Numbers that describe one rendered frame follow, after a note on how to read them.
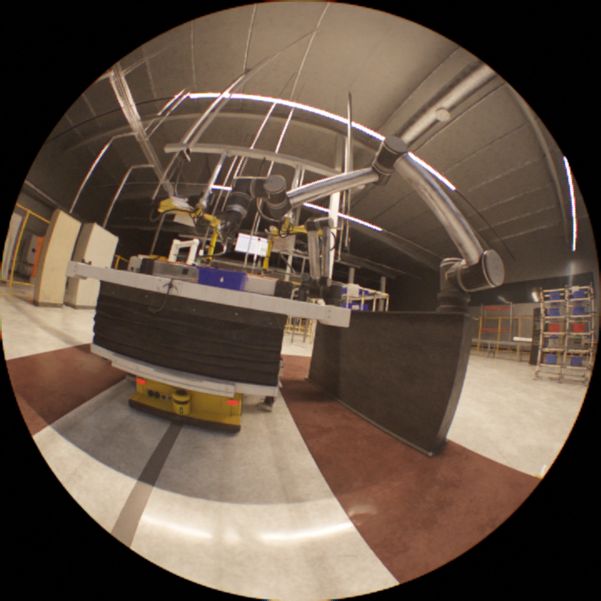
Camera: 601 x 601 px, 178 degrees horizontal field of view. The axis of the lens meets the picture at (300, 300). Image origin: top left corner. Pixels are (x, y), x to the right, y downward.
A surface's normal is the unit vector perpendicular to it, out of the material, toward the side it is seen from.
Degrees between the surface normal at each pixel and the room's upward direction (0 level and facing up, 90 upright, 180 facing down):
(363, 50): 176
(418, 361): 90
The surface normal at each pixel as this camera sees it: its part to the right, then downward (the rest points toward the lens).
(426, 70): -0.22, 0.97
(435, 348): -0.90, -0.17
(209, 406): 0.25, -0.05
